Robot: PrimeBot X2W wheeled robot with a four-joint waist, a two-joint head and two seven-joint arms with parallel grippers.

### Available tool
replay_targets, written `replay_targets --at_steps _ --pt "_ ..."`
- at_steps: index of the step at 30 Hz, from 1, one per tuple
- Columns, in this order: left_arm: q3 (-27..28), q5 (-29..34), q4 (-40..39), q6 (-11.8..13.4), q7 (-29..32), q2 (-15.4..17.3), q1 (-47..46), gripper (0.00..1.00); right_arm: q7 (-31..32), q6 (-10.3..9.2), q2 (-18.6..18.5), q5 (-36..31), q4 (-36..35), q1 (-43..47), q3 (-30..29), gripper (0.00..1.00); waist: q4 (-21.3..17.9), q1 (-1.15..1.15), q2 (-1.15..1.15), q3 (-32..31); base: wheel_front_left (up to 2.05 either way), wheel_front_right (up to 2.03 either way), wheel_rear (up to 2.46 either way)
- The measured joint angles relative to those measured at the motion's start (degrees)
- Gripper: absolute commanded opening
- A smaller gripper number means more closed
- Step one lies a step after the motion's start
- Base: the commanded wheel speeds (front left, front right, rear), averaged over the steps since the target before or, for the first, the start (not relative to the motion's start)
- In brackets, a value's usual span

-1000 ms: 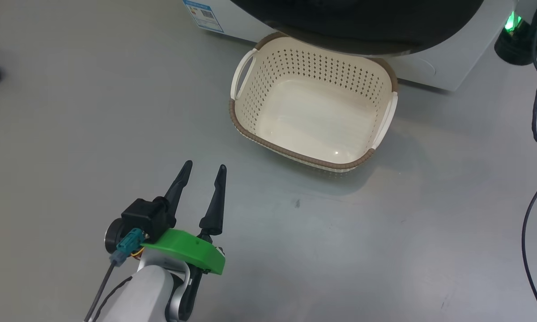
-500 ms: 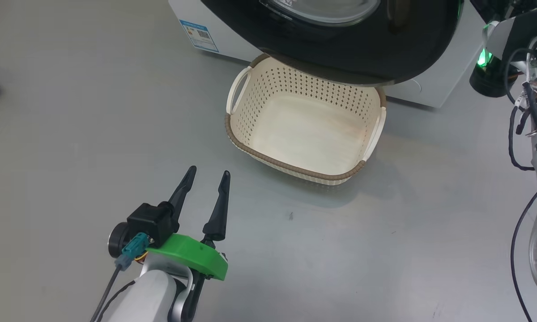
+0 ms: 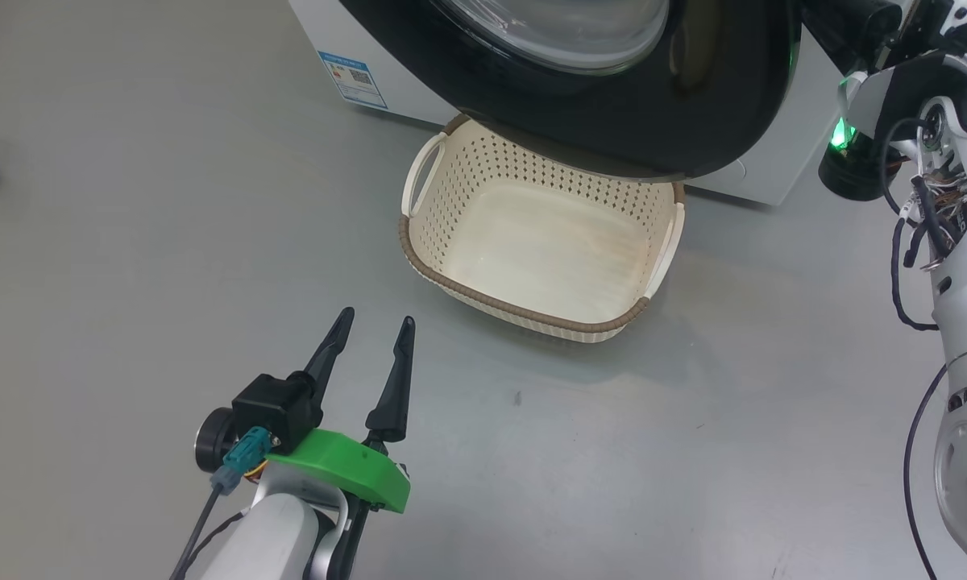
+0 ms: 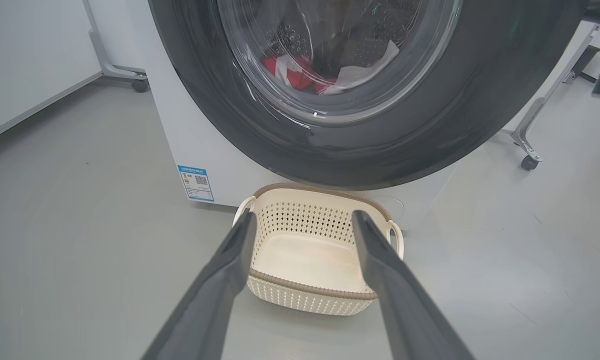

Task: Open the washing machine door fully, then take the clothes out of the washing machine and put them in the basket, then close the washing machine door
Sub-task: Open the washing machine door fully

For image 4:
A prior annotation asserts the red and white garment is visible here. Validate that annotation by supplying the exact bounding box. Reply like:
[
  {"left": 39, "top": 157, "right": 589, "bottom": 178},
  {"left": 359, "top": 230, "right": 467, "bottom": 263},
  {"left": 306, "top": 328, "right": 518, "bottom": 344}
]
[{"left": 262, "top": 40, "right": 401, "bottom": 96}]

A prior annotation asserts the white washing machine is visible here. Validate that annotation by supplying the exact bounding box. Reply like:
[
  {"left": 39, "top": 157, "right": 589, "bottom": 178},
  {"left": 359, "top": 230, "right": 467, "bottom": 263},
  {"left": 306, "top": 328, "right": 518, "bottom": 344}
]
[{"left": 139, "top": 0, "right": 486, "bottom": 233}]

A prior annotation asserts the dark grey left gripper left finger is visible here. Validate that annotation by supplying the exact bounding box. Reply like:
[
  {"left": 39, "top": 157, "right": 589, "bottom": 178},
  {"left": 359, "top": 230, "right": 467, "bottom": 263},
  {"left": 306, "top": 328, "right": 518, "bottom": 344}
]
[{"left": 141, "top": 211, "right": 257, "bottom": 360}]

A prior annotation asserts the round glass washing machine door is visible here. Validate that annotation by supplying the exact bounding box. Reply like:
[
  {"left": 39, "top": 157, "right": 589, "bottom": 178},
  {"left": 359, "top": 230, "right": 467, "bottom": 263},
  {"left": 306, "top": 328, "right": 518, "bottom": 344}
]
[{"left": 147, "top": 0, "right": 588, "bottom": 191}]

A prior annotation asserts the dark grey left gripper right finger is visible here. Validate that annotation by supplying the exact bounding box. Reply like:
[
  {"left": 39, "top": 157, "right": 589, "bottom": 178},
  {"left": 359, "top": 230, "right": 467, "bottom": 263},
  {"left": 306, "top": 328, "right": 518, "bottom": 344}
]
[{"left": 351, "top": 210, "right": 476, "bottom": 360}]

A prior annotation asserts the black caster wheel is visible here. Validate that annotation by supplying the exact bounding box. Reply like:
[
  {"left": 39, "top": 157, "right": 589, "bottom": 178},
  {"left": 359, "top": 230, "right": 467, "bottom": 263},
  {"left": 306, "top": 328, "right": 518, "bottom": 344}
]
[{"left": 510, "top": 22, "right": 600, "bottom": 172}]

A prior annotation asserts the blue energy label sticker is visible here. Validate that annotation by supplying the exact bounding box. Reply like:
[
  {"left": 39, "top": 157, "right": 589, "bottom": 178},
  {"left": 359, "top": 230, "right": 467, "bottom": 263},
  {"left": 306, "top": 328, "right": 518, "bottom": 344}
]
[{"left": 177, "top": 165, "right": 215, "bottom": 203}]

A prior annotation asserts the cream perforated laundry basket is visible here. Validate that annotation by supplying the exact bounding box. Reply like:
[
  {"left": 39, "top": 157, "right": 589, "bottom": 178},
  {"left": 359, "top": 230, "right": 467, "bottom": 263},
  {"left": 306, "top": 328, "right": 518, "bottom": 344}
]
[{"left": 232, "top": 183, "right": 405, "bottom": 317}]

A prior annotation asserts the grey wheeled stand leg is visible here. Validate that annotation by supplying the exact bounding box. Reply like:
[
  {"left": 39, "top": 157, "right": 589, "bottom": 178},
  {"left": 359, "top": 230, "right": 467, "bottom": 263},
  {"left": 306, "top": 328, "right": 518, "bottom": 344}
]
[{"left": 82, "top": 0, "right": 150, "bottom": 93}]

